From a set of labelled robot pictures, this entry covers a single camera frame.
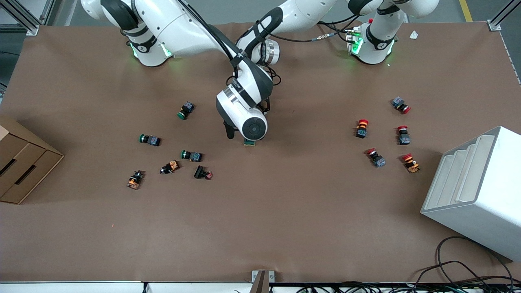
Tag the green load switch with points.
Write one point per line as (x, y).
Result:
(249, 142)

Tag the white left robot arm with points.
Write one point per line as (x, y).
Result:
(301, 16)

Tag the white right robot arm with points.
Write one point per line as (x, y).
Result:
(183, 28)

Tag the green mushroom push button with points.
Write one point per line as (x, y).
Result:
(186, 110)
(193, 156)
(151, 140)

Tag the red button orange collar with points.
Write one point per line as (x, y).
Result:
(361, 129)

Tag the brown paper table cover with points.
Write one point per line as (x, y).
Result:
(285, 211)

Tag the red push button blue block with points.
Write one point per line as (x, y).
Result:
(399, 103)
(377, 159)
(403, 137)

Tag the red button orange block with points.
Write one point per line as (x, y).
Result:
(411, 164)

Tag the small white paper scrap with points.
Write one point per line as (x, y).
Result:
(414, 35)

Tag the brown cardboard box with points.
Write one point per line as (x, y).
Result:
(24, 162)

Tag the white slotted storage bin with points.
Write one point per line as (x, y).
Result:
(488, 203)

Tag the black switch dark red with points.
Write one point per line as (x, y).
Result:
(200, 172)

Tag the black selector switch orange block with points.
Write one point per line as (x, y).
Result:
(171, 166)
(134, 180)

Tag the metal table edge bracket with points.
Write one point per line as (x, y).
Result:
(262, 280)

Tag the white table edge rail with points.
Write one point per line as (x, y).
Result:
(81, 287)

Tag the aluminium frame profile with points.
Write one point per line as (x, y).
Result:
(494, 25)
(30, 29)

